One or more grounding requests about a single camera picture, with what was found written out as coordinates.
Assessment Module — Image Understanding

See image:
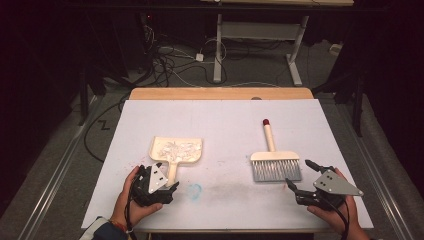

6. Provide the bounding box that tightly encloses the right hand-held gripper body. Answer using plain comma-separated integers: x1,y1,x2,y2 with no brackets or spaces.
294,165,365,212

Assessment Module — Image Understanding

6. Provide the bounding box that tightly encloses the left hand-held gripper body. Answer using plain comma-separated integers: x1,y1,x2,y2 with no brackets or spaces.
131,162,174,208

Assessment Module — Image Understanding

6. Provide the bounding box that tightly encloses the cream plastic dustpan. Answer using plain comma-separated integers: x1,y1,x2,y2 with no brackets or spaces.
148,135,204,188

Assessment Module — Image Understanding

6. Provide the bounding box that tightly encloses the pile of white paper scraps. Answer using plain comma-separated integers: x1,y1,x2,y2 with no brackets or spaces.
157,141,201,162

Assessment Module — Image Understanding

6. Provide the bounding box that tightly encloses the cream brush with red-tipped handle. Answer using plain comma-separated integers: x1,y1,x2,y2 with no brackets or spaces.
249,118,303,183

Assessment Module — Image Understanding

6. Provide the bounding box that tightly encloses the person's right hand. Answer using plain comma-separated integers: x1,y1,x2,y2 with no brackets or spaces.
306,195,360,235

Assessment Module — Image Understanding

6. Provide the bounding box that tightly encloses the person's left hand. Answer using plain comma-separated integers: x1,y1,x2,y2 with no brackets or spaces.
111,165,164,228

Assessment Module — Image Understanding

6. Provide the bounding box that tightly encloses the black stand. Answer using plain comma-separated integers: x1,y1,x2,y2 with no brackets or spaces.
312,66,367,138
77,64,108,127

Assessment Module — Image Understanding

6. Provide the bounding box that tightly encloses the white table cover sheet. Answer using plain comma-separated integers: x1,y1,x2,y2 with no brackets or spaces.
81,98,375,232

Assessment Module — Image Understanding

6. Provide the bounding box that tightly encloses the white-framed desk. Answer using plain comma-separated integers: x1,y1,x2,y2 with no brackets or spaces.
199,0,355,87

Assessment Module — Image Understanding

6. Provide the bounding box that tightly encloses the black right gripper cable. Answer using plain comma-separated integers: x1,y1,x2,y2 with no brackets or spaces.
328,196,351,240

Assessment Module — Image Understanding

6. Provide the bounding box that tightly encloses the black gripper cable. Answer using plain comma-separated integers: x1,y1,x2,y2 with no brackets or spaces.
123,176,139,240
328,196,351,240

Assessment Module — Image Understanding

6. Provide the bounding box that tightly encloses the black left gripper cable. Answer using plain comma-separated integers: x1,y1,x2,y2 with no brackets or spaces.
123,176,139,240

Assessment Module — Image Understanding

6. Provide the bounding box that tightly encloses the aluminium floor rail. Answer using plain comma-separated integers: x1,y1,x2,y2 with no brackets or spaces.
336,103,416,240
14,95,102,240

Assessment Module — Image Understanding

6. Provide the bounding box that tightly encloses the black floor cable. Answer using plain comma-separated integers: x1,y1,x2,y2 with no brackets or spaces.
83,94,132,164

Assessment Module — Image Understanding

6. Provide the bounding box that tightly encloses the bundle of floor cables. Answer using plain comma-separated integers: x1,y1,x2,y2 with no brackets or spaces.
139,19,228,88

